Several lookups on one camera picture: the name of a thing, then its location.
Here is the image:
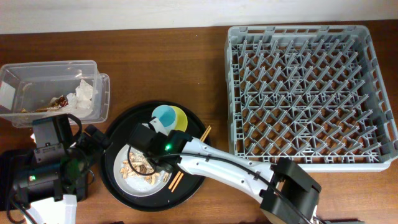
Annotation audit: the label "clear plastic waste bin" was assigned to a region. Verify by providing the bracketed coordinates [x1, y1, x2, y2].
[1, 60, 110, 128]

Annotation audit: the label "lower wooden chopstick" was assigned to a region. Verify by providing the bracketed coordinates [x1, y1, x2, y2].
[170, 126, 212, 193]

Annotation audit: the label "yellow bowl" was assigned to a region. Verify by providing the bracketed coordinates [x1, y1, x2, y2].
[170, 106, 188, 132]

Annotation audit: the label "gold snack wrapper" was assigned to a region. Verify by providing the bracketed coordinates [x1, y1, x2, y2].
[21, 95, 68, 113]

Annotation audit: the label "white tissue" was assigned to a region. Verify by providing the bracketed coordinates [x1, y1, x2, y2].
[60, 80, 93, 111]

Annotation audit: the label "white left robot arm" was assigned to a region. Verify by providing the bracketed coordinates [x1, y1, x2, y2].
[4, 123, 110, 223]

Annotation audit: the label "grey plate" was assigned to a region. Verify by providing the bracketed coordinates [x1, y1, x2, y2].
[113, 145, 171, 197]

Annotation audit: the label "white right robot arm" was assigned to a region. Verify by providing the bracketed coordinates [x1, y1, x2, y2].
[127, 124, 322, 223]

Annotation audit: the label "black rectangular bin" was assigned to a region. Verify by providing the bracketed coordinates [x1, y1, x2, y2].
[0, 149, 88, 212]

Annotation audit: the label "food scraps on plate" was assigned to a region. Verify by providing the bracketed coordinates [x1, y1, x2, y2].
[119, 152, 170, 185]

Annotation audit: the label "black round tray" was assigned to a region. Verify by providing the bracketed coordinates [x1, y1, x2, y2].
[99, 100, 206, 212]

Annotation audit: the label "grey dishwasher rack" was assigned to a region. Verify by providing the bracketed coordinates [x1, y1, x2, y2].
[224, 25, 397, 172]

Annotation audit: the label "blue cup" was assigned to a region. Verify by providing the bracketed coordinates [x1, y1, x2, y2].
[152, 105, 177, 130]

